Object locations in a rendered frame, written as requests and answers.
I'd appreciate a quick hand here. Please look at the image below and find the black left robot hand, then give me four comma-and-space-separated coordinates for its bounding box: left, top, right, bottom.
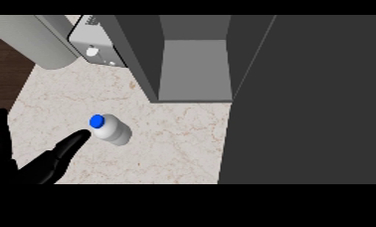
0, 108, 93, 185

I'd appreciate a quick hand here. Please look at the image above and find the dark grey open cabinet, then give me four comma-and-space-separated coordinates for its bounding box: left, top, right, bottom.
97, 15, 277, 104

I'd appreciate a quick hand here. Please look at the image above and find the dark grey cabinet door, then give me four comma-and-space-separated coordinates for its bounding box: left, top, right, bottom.
217, 15, 376, 185

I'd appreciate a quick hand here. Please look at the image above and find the white bottle with blue cap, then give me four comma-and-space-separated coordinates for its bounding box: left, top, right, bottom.
88, 113, 134, 146

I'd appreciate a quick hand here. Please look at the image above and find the pale grey appliance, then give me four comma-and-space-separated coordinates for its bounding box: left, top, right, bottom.
66, 15, 130, 69

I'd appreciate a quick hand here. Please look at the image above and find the pale grey cylinder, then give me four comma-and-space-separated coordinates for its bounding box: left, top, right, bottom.
0, 15, 82, 71

